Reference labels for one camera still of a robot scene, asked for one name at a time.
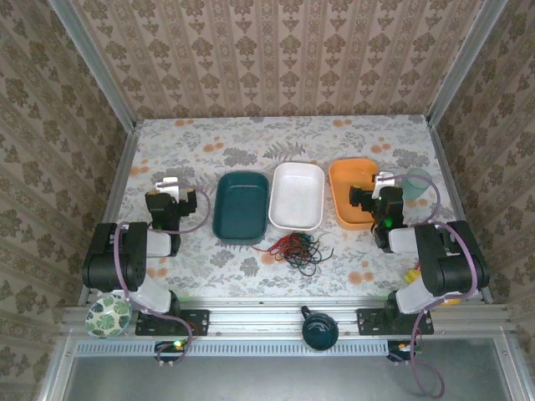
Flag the orange plastic tray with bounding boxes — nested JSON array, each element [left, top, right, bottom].
[[329, 157, 380, 231]]

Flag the dark teal plastic tray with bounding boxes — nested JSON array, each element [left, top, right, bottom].
[[211, 171, 270, 246]]

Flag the white plastic tray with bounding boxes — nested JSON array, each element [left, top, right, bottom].
[[268, 162, 326, 231]]

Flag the green cable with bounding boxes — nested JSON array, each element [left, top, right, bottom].
[[283, 233, 335, 269]]

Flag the black cable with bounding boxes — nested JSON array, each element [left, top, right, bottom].
[[275, 234, 324, 277]]

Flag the red cable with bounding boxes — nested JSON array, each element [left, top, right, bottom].
[[251, 232, 319, 261]]

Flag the translucent teal cup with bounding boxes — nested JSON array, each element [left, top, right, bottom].
[[400, 167, 432, 204]]

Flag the yellow banana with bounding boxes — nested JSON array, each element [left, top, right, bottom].
[[401, 268, 461, 307]]

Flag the floral patterned table cover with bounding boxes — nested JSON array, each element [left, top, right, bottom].
[[104, 114, 482, 300]]

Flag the leaf pattern bowl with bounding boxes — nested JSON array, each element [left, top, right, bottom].
[[85, 293, 134, 339]]

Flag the black controller board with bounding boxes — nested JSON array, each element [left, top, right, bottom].
[[155, 339, 190, 363], [387, 339, 424, 363]]

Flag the dark teal pot lid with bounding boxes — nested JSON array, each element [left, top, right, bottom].
[[301, 305, 339, 351]]

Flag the grey metal panel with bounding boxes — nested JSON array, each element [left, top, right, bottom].
[[41, 338, 528, 401]]

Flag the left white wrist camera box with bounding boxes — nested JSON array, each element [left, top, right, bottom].
[[155, 177, 181, 196]]

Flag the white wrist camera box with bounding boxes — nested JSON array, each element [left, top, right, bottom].
[[155, 177, 181, 196], [373, 170, 396, 190]]

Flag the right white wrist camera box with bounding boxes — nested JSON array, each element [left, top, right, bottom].
[[373, 170, 396, 190]]

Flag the aluminium table side rail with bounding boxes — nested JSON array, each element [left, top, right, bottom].
[[78, 128, 142, 306], [426, 120, 495, 302]]

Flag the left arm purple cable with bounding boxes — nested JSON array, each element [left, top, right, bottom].
[[113, 181, 211, 368]]

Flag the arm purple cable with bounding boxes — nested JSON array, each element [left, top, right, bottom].
[[390, 174, 482, 398], [113, 181, 211, 368]]

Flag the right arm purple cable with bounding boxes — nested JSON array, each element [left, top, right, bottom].
[[390, 174, 482, 398]]

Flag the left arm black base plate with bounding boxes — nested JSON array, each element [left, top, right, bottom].
[[134, 307, 210, 337]]

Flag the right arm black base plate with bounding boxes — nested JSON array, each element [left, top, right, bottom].
[[356, 307, 435, 336]]

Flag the aluminium frame post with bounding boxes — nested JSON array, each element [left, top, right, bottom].
[[425, 0, 509, 127], [48, 0, 137, 131]]

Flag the aluminium mounting rail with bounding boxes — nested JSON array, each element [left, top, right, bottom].
[[62, 297, 512, 336]]

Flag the grey slotted cable duct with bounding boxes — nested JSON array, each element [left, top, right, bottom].
[[74, 337, 390, 357]]

